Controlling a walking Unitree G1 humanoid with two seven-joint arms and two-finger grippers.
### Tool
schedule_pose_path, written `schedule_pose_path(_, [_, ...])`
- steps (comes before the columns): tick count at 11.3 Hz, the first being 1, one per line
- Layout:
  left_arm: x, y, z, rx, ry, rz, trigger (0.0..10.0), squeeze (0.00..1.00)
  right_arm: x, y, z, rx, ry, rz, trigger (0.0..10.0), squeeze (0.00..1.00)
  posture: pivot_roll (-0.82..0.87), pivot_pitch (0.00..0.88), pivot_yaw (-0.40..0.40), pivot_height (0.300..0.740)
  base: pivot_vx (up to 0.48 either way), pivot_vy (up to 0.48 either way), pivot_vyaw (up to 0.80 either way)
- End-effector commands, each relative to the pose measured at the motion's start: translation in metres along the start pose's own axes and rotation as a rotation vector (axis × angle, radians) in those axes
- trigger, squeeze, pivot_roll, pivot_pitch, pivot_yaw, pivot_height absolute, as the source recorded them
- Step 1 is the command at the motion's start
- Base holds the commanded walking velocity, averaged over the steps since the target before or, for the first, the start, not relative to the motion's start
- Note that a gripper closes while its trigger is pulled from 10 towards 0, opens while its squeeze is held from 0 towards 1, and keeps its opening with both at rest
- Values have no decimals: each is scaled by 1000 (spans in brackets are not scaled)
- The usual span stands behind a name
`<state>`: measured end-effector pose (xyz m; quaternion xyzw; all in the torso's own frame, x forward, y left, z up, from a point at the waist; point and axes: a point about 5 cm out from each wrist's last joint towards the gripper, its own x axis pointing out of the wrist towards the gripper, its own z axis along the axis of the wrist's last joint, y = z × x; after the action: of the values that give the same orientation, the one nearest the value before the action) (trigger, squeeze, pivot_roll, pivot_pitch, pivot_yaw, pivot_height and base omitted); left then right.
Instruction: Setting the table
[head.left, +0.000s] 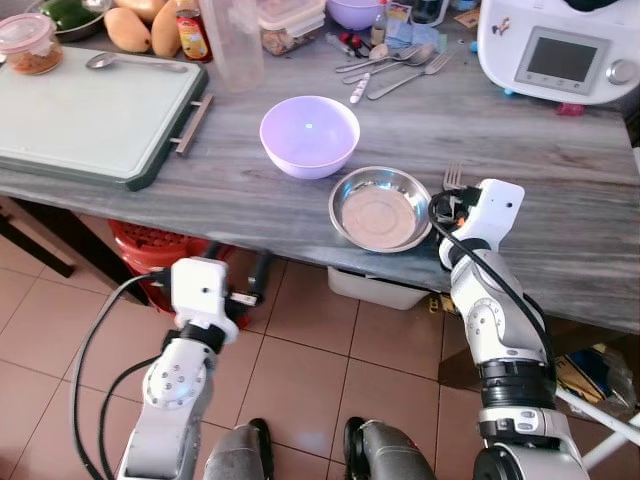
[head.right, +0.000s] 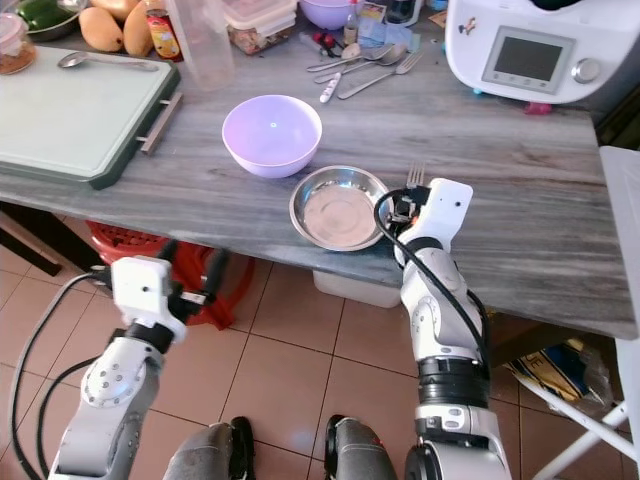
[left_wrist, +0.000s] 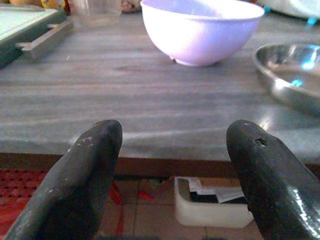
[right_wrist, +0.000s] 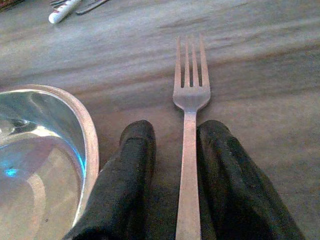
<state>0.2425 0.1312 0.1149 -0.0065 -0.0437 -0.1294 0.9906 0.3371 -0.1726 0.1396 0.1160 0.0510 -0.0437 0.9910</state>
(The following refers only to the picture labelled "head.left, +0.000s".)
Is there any dark wooden table leg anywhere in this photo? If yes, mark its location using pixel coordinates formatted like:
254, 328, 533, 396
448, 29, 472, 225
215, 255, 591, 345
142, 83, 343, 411
0, 195, 78, 280

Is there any clear plastic food container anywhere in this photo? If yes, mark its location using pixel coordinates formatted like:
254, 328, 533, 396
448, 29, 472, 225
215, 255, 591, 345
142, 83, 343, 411
257, 0, 328, 57

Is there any yellow mango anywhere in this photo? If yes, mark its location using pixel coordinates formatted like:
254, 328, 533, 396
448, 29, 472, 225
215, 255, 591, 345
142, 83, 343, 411
150, 0, 187, 59
114, 0, 167, 24
103, 7, 154, 54

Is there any large purple plastic bowl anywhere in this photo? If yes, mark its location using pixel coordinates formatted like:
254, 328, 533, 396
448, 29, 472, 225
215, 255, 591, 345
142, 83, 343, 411
259, 95, 362, 182

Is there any small purple bowl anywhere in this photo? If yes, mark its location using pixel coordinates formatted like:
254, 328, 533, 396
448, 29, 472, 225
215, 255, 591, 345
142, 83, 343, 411
327, 0, 387, 32

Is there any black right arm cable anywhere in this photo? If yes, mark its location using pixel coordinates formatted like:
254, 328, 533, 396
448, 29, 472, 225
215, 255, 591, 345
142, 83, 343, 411
427, 188, 557, 377

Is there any clear plastic pitcher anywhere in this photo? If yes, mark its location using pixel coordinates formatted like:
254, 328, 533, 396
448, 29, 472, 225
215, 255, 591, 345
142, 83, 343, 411
198, 0, 267, 94

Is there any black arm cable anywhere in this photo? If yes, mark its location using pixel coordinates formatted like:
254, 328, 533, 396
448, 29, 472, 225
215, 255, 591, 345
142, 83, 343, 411
68, 270, 173, 480
427, 188, 557, 377
97, 356, 153, 480

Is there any white plastic box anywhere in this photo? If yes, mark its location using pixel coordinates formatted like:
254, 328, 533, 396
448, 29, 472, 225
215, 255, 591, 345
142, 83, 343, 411
326, 264, 438, 312

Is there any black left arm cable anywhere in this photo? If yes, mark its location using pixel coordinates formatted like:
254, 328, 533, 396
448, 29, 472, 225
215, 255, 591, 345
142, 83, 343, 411
97, 356, 153, 480
68, 270, 173, 480

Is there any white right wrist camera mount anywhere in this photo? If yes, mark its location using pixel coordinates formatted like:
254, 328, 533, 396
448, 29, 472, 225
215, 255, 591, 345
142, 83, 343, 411
440, 179, 527, 270

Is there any white kitchen appliance with screen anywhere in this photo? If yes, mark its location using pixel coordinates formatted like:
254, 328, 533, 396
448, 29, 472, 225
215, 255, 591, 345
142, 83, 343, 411
477, 0, 640, 107

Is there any green cutting board with handle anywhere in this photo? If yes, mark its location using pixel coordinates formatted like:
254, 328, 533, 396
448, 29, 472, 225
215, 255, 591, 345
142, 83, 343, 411
0, 46, 215, 192

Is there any steel spoon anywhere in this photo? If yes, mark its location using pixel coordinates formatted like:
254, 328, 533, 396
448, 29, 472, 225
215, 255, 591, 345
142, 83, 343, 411
84, 51, 190, 74
334, 42, 403, 74
342, 42, 438, 87

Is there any shallow stainless steel bowl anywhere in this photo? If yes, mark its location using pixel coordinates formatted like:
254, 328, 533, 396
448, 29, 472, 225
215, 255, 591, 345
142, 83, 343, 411
328, 166, 434, 254

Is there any red plastic basket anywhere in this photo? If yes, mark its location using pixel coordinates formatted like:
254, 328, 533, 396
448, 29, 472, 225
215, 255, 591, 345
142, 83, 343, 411
107, 219, 263, 319

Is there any steel fork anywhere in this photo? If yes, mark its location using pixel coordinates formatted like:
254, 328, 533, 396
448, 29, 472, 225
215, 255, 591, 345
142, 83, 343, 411
442, 164, 467, 195
366, 51, 457, 102

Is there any steel bowl holding vegetable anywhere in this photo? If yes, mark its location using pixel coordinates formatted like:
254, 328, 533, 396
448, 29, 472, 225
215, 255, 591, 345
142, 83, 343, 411
48, 0, 113, 44

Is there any yellow and blue bag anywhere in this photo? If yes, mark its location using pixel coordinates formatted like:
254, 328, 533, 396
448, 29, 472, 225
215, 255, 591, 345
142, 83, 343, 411
553, 343, 638, 413

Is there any white handled utensil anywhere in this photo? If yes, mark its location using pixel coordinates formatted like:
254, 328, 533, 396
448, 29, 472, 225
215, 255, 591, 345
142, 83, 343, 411
349, 71, 372, 105

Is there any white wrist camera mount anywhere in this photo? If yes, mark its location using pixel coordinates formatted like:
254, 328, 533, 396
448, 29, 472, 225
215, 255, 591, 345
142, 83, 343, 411
440, 179, 527, 270
170, 257, 240, 332

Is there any sauce bottle with red label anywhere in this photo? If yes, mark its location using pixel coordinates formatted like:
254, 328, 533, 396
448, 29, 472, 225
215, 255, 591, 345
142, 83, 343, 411
175, 0, 214, 64

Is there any blue packet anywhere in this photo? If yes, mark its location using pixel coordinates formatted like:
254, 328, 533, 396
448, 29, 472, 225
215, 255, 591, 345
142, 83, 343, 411
384, 18, 438, 53

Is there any grey right robot leg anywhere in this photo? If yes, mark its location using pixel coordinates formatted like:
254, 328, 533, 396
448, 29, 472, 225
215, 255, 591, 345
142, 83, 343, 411
342, 416, 438, 480

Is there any green vegetable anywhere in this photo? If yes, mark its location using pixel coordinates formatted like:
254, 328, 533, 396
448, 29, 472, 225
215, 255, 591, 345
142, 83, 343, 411
40, 0, 101, 32

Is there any white metal rack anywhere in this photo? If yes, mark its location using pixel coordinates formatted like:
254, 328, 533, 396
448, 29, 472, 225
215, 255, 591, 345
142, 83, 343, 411
553, 384, 640, 473

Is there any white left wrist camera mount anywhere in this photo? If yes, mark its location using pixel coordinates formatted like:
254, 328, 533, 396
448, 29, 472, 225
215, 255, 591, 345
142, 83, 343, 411
170, 257, 240, 332

